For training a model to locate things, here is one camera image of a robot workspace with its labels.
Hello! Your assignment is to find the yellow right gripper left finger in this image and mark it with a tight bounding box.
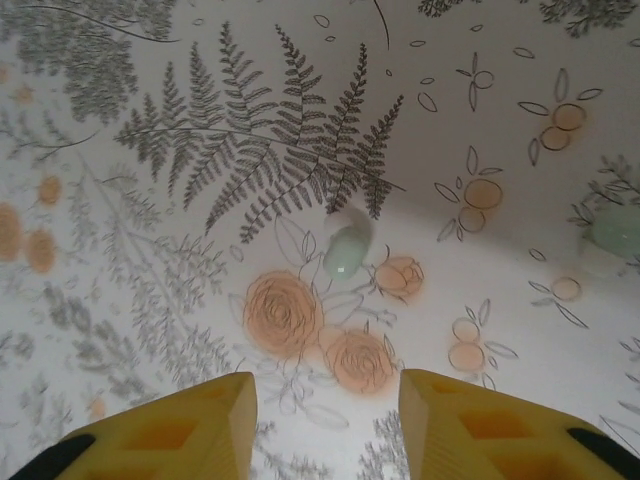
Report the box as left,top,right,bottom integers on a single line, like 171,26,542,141
9,372,259,480

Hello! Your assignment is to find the mint green wireless earbud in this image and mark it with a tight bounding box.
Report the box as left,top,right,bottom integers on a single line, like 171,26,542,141
322,207,375,281
579,203,640,276

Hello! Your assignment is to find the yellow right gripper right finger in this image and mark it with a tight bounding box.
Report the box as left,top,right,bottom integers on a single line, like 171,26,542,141
399,368,640,480

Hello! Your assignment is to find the floral tablecloth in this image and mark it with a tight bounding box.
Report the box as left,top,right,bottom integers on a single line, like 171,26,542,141
0,0,640,480

